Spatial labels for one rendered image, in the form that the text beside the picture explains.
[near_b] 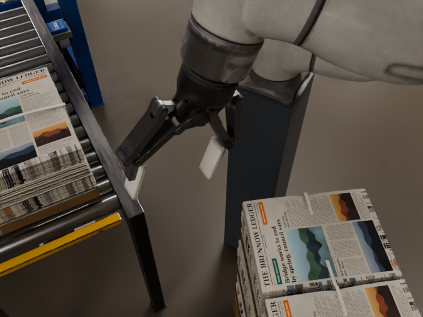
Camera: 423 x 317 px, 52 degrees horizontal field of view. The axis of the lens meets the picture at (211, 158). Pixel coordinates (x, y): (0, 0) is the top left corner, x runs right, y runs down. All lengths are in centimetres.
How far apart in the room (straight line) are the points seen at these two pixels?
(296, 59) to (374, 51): 76
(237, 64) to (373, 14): 15
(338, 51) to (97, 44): 289
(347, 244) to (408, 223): 117
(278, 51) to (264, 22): 76
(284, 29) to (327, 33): 4
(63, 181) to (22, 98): 28
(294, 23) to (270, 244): 84
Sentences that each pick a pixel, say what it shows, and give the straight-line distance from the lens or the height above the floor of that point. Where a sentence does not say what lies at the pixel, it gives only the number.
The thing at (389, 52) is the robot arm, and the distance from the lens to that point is 47.
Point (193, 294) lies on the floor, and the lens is 204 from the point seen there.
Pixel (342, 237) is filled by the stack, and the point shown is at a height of 83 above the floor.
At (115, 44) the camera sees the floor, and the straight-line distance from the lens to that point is 325.
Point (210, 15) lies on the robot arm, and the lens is 47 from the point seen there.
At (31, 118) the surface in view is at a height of 103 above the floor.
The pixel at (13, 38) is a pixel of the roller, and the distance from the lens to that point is 206.
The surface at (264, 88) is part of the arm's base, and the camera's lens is 131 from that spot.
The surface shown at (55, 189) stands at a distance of 127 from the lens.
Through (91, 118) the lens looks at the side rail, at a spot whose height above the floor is 80.
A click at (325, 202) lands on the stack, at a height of 83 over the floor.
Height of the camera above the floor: 190
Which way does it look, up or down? 51 degrees down
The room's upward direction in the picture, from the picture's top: straight up
